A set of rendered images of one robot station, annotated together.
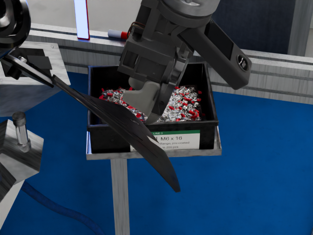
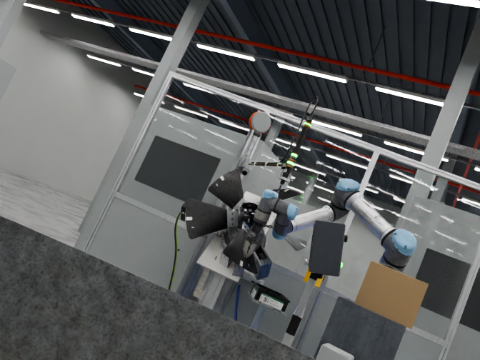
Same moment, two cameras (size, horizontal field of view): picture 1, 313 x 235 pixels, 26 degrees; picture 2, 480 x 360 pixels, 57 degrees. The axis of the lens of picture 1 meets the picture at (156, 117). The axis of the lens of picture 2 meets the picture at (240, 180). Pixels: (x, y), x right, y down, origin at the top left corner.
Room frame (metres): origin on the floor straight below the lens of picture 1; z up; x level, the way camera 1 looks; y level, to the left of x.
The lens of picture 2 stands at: (0.59, -2.29, 1.05)
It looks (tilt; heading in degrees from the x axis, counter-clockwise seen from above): 7 degrees up; 91
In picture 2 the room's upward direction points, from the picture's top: 24 degrees clockwise
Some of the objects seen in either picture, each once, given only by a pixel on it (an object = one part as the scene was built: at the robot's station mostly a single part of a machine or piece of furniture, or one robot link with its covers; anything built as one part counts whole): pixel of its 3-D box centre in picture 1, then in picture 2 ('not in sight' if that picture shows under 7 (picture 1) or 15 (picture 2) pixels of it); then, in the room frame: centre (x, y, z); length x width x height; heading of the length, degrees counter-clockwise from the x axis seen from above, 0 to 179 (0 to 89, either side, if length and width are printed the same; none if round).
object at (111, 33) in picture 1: (142, 38); not in sight; (1.08, 0.03, 0.87); 0.14 x 0.01 x 0.01; 74
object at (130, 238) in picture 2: not in sight; (237, 325); (0.91, 0.92, 0.50); 2.59 x 0.03 x 0.91; 168
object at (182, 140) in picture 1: (150, 107); (268, 297); (0.91, 0.01, 0.85); 0.22 x 0.17 x 0.07; 94
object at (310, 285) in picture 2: not in sight; (306, 293); (0.99, -0.38, 0.96); 0.03 x 0.03 x 0.20; 78
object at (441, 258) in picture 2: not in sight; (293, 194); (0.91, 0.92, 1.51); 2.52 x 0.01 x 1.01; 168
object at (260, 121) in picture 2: not in sight; (259, 122); (0.47, 0.88, 1.88); 0.17 x 0.15 x 0.16; 168
